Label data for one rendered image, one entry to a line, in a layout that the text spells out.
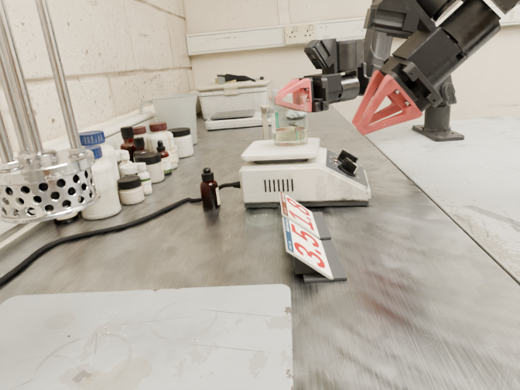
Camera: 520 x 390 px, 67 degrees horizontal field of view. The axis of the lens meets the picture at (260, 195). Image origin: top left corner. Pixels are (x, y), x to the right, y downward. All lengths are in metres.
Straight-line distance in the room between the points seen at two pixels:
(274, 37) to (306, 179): 1.48
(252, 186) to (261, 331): 0.32
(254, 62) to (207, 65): 0.24
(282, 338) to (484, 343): 0.16
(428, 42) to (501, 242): 0.25
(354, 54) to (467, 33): 0.38
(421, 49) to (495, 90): 1.80
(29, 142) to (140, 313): 0.19
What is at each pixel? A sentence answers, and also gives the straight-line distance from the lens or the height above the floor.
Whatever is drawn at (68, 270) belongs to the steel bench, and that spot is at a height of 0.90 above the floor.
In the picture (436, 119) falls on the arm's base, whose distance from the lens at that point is 1.13.
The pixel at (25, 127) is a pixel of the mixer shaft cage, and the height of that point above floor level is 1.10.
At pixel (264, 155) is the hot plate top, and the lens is 0.61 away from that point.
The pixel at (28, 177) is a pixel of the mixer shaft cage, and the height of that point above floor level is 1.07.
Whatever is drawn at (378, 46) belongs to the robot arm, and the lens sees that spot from 0.96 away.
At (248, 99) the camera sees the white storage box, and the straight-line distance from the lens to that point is 1.71.
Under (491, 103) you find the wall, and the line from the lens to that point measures 2.34.
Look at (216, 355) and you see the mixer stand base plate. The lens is 0.33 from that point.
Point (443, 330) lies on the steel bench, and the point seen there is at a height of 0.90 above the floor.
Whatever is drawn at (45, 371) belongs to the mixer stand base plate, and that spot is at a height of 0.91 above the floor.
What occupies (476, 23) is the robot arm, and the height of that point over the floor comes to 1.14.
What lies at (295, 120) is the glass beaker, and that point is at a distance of 0.63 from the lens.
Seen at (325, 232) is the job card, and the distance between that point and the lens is 0.53.
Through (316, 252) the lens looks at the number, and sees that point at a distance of 0.46.
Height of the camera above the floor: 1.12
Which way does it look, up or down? 19 degrees down
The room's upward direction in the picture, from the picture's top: 5 degrees counter-clockwise
